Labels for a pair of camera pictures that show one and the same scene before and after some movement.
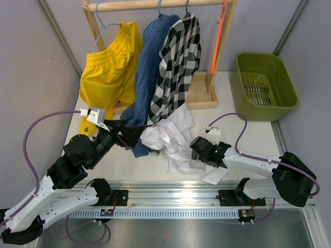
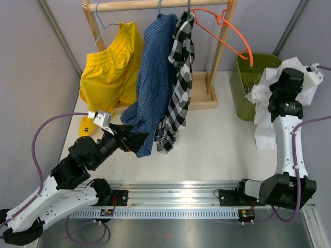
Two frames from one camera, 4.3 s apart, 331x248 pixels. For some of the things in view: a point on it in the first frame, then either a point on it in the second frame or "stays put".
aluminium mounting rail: (169, 195) stays put
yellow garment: (110, 75) stays put
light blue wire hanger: (102, 26) stays put
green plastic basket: (261, 87) stays put
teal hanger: (159, 7) stays put
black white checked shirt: (180, 54) -> (182, 52)
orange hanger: (217, 38) -> (224, 23)
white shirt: (169, 138) -> (265, 130)
